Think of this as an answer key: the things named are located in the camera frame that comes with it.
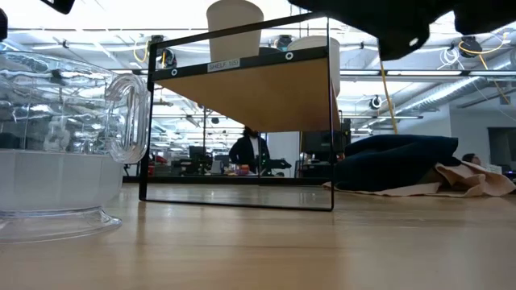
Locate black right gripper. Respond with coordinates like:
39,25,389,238
288,0,452,61

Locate white mug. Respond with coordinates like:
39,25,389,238
286,35,342,97

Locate navy blue cloth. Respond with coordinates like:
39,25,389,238
333,135,461,193

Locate beige cup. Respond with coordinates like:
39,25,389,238
206,0,265,64

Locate black perforated computer case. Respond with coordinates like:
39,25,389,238
300,118,352,179

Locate seated person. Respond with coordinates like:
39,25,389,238
461,152,484,167

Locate yellow cable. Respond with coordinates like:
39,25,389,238
378,60,400,136

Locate silver ceiling duct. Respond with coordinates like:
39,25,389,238
397,76,516,118

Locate wooden shelf with black frame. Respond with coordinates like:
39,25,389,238
139,10,335,213

